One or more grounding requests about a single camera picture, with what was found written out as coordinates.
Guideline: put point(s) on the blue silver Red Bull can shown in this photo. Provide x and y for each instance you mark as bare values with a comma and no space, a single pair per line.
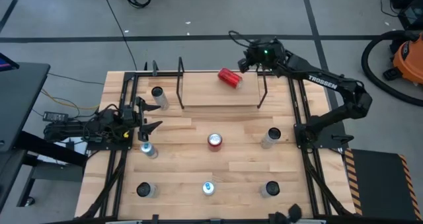
148,149
209,188

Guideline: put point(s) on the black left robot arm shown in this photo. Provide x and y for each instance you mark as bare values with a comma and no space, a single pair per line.
66,129

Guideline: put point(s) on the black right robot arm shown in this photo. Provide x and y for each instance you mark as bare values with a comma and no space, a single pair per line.
324,82

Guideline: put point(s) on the black aluminium rig frame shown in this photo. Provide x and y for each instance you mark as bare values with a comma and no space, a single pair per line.
132,85

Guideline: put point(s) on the tall white can black lid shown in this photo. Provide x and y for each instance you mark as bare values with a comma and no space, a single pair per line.
160,98
270,138
145,189
271,188

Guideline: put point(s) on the black power adapter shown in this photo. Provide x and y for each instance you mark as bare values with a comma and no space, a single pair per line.
55,116

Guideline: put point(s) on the red cola can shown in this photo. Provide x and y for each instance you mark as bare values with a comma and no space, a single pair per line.
215,141
230,78

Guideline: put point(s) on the wooden shelf with black frame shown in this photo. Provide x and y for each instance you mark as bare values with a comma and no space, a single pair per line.
205,92

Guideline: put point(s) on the black desk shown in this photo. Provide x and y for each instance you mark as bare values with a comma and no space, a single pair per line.
20,101

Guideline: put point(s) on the black mat with hazard stripes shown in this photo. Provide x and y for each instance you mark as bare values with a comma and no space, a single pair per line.
376,184

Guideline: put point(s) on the white paper sheet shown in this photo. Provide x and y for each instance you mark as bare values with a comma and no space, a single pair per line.
49,158

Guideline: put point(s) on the small yellow tag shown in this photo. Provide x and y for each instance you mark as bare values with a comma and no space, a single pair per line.
126,134

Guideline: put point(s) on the orange shop vacuum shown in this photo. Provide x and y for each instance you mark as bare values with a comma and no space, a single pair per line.
411,60
365,63

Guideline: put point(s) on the black computer monitor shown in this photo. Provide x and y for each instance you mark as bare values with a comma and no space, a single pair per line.
6,64

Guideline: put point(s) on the black equipment crate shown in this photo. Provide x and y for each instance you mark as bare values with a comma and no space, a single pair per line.
409,12

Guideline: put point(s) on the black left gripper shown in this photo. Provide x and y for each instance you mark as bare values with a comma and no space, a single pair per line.
130,116

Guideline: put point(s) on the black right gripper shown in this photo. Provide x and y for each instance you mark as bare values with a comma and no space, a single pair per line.
266,52

